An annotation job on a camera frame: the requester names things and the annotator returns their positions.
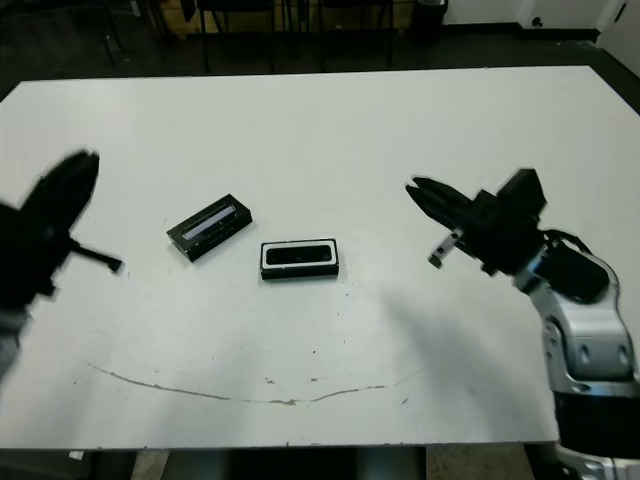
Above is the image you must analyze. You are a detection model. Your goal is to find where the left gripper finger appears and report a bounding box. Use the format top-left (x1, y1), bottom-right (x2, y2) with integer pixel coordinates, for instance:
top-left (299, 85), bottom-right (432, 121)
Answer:
top-left (44, 154), bottom-right (100, 236)
top-left (17, 150), bottom-right (94, 221)

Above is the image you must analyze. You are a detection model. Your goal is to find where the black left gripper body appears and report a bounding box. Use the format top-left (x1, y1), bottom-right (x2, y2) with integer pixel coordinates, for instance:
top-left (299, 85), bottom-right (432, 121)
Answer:
top-left (0, 199), bottom-right (124, 312)

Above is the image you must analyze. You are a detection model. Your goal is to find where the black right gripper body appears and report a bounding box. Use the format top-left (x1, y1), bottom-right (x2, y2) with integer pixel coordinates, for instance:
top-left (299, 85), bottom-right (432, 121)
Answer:
top-left (428, 189), bottom-right (546, 277)

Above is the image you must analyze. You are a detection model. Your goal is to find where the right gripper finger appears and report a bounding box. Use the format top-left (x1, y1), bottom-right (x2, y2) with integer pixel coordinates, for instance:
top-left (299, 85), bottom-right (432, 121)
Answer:
top-left (412, 175), bottom-right (477, 217)
top-left (404, 186), bottom-right (469, 236)

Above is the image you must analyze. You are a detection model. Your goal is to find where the black box lid glossy strip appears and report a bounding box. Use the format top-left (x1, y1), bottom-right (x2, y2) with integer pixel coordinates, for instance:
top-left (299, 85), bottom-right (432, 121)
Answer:
top-left (166, 193), bottom-right (255, 264)

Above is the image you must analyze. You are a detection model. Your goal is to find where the black box base white-lined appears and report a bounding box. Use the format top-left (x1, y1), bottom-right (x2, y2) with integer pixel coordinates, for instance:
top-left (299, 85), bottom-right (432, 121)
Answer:
top-left (259, 237), bottom-right (341, 283)

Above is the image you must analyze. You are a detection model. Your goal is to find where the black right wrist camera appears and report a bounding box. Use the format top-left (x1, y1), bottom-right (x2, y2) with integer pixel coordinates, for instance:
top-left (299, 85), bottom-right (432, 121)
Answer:
top-left (497, 168), bottom-right (549, 217)

